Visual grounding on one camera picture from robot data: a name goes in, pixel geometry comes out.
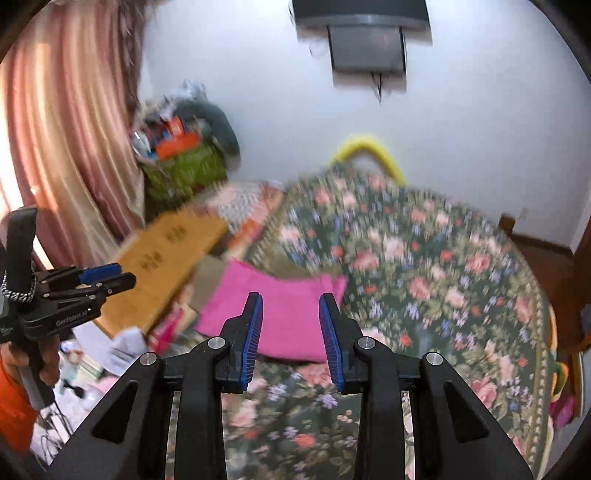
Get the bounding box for striped cloth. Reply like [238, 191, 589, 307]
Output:
[208, 182, 284, 232]

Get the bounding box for white paper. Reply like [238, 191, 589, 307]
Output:
[74, 325, 148, 374]

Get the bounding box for pile of clothes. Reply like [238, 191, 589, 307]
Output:
[139, 80, 208, 125]

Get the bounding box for black wall television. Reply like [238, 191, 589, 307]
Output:
[291, 0, 432, 31]

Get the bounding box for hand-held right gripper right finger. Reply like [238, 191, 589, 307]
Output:
[318, 292, 536, 480]

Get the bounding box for small black monitor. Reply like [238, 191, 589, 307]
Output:
[327, 24, 407, 75]

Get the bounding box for person's left hand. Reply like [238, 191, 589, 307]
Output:
[0, 339, 61, 388]

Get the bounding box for brown cardboard box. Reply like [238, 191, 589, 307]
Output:
[95, 208, 229, 337]

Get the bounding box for pink striped curtain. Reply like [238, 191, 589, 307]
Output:
[0, 0, 148, 278]

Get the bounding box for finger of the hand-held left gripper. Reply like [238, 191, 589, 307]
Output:
[76, 263, 122, 285]
[92, 272, 137, 297]

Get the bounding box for orange box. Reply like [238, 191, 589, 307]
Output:
[154, 131, 204, 160]

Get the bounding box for person's left forearm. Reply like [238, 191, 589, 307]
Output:
[0, 360, 43, 455]

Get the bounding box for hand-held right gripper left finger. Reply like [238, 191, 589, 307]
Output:
[44, 292, 265, 480]

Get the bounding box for floral bedspread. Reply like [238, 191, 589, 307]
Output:
[222, 164, 559, 480]

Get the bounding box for yellow foam tube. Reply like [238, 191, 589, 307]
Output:
[330, 134, 407, 185]

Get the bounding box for pink pants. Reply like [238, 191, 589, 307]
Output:
[195, 259, 348, 363]

